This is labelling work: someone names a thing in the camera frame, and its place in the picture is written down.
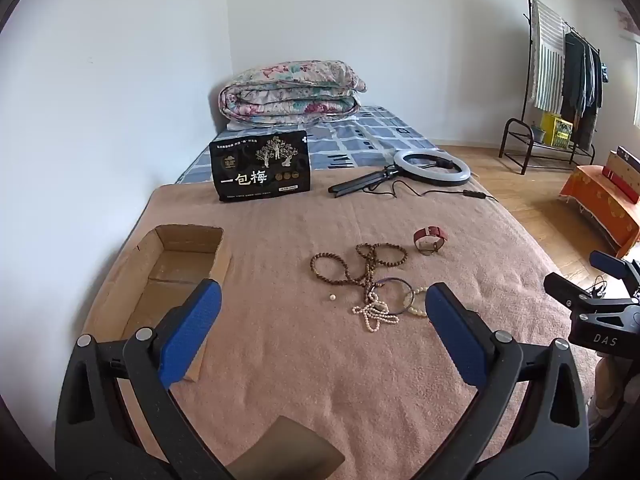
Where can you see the dark hanging clothes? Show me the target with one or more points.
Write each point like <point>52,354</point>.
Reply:
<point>575,75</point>

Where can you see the folded floral quilt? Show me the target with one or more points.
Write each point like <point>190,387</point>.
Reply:
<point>290,90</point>

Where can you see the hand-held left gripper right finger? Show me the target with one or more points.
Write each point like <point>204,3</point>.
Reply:
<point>450,330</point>

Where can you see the person's right forearm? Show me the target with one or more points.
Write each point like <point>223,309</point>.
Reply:
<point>607,380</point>

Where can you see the striped towel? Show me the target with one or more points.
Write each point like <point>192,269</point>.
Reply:
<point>547,60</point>

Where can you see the blue patterned bed sheet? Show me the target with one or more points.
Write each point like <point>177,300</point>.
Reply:
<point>350,140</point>

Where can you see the flat brown box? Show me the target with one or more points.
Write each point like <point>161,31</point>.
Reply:
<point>622,172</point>

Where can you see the orange covered bench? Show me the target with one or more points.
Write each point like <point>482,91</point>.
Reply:
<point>595,195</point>

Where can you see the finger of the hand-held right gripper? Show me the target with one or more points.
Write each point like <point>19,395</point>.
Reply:
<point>565,287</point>
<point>607,260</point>

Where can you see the yellow crate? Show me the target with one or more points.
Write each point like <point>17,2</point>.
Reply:
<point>557,130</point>

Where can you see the cardboard box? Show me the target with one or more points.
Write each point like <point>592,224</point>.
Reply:
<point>170,265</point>

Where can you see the black clothes rack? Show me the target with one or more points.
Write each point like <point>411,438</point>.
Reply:
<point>515,130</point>

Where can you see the dark olive flap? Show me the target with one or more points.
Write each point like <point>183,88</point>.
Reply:
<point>290,447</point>

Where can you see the blue bangle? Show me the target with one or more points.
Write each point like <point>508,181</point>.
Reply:
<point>400,280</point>

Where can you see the black snack bag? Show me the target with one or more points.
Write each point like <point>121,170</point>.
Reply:
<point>260,167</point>

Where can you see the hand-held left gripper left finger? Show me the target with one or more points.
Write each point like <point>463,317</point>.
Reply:
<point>192,330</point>

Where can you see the brown blanket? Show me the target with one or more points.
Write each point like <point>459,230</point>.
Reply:
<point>300,360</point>

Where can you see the small grey bucket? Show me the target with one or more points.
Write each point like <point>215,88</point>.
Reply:
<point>538,133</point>

